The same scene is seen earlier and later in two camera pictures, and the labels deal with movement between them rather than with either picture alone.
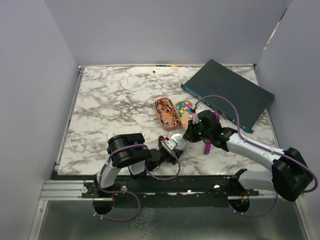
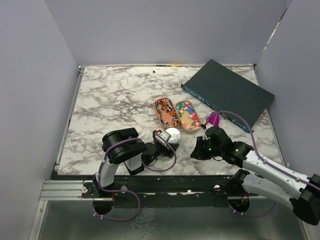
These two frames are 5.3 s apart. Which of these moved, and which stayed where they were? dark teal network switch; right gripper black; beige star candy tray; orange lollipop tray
Moved: right gripper black
Stayed: beige star candy tray; dark teal network switch; orange lollipop tray
